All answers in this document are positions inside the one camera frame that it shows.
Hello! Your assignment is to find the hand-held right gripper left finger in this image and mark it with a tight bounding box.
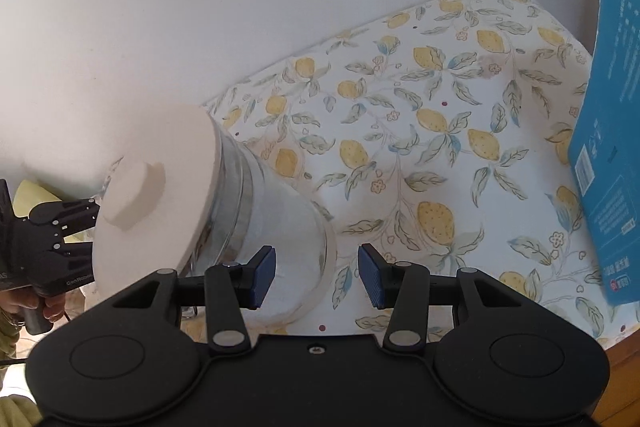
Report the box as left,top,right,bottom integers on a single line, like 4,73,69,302
112,245,277,355

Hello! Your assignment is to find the clear glass jar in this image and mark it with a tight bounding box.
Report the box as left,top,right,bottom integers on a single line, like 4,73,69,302
190,121,339,326

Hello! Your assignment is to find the wooden table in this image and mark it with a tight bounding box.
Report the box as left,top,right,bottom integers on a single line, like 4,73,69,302
597,332,640,423

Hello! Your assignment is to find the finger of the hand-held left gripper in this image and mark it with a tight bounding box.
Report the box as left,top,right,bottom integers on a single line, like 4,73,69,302
47,240,97,276
28,200,104,239

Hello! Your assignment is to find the lemon print tablecloth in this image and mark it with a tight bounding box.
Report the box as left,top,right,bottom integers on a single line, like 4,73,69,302
202,0,608,350

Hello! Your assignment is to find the white round jar lid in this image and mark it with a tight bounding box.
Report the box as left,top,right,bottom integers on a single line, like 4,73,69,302
92,104,222,295

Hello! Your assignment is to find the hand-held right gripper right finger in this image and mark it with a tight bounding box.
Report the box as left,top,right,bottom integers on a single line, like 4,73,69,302
357,243,523,353

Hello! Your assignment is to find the pale yellow cloth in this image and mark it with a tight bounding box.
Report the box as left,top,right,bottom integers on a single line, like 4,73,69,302
12,179,63,218

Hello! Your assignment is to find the blue tissue pack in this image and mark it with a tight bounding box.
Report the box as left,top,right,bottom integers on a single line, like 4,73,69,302
567,0,640,308

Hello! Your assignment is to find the person's left hand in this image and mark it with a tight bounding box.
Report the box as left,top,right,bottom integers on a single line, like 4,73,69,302
0,288,67,324

